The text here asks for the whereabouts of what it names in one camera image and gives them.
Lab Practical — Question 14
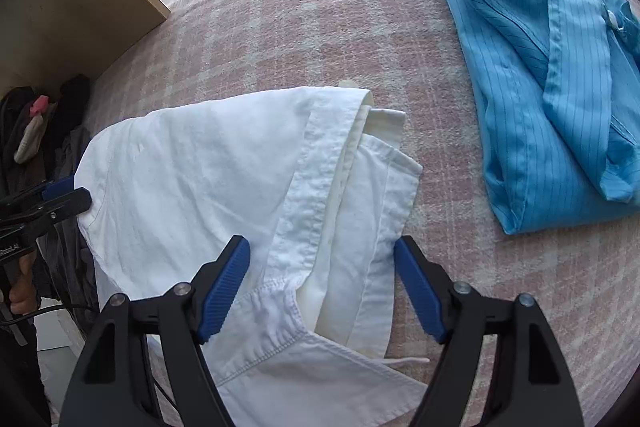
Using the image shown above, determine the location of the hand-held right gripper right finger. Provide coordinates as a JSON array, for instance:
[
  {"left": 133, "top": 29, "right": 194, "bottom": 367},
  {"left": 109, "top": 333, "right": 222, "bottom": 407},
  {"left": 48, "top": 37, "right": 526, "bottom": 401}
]
[{"left": 394, "top": 235, "right": 583, "bottom": 427}]

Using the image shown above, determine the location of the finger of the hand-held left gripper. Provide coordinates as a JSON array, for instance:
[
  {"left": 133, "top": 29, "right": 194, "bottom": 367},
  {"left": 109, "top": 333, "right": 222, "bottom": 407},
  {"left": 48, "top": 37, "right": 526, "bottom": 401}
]
[
  {"left": 40, "top": 177, "right": 77, "bottom": 202},
  {"left": 30, "top": 188, "right": 92, "bottom": 228}
]

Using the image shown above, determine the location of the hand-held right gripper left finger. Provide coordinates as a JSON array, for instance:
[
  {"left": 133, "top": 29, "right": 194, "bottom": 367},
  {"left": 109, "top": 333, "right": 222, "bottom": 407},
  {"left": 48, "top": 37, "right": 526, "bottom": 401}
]
[{"left": 60, "top": 234, "right": 251, "bottom": 427}]

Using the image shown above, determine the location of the white shirt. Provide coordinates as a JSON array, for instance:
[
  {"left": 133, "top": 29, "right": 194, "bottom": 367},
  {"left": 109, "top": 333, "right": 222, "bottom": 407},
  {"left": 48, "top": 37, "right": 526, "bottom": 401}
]
[{"left": 75, "top": 79, "right": 431, "bottom": 427}]

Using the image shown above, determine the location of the person's left hand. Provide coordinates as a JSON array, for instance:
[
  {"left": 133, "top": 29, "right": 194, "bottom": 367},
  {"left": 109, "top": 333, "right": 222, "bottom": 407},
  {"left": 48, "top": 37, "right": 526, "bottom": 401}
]
[{"left": 7, "top": 252, "right": 41, "bottom": 315}]

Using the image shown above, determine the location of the dark grey garment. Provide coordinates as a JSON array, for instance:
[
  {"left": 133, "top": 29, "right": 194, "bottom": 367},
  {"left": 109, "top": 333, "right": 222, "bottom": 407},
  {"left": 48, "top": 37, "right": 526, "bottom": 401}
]
[{"left": 37, "top": 127, "right": 101, "bottom": 343}]

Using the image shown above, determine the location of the beige cloth pink trim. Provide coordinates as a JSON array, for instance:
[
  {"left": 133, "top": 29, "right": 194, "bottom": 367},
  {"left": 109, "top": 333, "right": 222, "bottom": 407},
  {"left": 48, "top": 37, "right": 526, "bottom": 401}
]
[{"left": 14, "top": 96, "right": 58, "bottom": 165}]

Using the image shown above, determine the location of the person's black zip jacket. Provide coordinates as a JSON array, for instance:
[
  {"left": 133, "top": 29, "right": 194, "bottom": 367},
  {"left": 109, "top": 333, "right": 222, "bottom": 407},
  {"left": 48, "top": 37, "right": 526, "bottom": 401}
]
[{"left": 0, "top": 322, "right": 51, "bottom": 427}]

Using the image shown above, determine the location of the large plywood board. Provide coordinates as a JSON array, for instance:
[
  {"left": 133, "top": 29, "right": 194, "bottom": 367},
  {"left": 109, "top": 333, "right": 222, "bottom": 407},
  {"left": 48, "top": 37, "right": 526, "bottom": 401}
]
[{"left": 0, "top": 0, "right": 172, "bottom": 95}]

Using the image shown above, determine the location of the folded blue shirt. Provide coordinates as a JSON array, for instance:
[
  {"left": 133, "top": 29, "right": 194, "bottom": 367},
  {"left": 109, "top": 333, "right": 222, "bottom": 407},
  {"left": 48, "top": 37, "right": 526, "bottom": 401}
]
[{"left": 419, "top": 0, "right": 640, "bottom": 235}]

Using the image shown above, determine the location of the pink plaid tablecloth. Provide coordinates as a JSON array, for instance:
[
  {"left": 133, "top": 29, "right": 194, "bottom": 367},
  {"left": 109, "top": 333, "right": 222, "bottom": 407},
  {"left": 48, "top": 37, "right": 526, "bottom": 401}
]
[{"left": 82, "top": 0, "right": 640, "bottom": 427}]

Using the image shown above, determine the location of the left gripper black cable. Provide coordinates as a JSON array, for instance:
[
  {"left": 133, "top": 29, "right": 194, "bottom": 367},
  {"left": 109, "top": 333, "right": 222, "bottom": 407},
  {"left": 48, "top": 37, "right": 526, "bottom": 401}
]
[{"left": 10, "top": 303, "right": 177, "bottom": 413}]

